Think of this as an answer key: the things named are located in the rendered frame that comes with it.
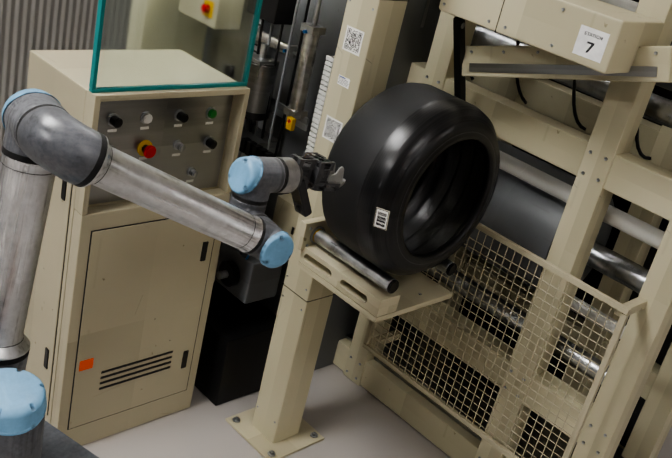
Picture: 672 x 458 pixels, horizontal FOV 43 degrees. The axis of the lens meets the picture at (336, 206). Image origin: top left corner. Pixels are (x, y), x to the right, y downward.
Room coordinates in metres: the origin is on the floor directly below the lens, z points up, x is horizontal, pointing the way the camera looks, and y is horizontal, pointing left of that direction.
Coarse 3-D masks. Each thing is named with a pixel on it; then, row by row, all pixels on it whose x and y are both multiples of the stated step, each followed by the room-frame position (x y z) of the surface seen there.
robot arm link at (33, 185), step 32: (32, 96) 1.61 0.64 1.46; (0, 192) 1.57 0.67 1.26; (32, 192) 1.57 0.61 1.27; (0, 224) 1.55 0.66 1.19; (32, 224) 1.57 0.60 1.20; (0, 256) 1.54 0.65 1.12; (32, 256) 1.58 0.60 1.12; (0, 288) 1.53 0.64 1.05; (32, 288) 1.60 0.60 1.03; (0, 320) 1.53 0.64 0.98; (0, 352) 1.52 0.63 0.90
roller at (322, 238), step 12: (324, 240) 2.43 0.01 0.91; (336, 240) 2.43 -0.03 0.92; (336, 252) 2.39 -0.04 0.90; (348, 252) 2.37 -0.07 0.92; (348, 264) 2.36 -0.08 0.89; (360, 264) 2.33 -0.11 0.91; (372, 264) 2.33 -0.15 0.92; (372, 276) 2.29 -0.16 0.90; (384, 276) 2.27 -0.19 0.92; (384, 288) 2.25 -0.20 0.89; (396, 288) 2.27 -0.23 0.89
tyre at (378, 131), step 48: (384, 96) 2.41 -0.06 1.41; (432, 96) 2.41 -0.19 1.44; (336, 144) 2.33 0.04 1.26; (384, 144) 2.25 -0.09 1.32; (432, 144) 2.26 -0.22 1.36; (480, 144) 2.46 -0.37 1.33; (336, 192) 2.28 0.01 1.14; (384, 192) 2.19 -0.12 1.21; (432, 192) 2.69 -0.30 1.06; (480, 192) 2.52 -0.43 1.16; (384, 240) 2.20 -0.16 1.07; (432, 240) 2.54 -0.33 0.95
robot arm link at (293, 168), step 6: (288, 162) 1.99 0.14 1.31; (294, 162) 2.01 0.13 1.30; (288, 168) 1.97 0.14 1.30; (294, 168) 1.99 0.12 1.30; (294, 174) 1.98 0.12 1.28; (300, 174) 2.00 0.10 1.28; (288, 180) 1.96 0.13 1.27; (294, 180) 1.98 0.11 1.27; (288, 186) 1.97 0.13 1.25; (294, 186) 1.98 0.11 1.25; (282, 192) 1.98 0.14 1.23; (288, 192) 1.99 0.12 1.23
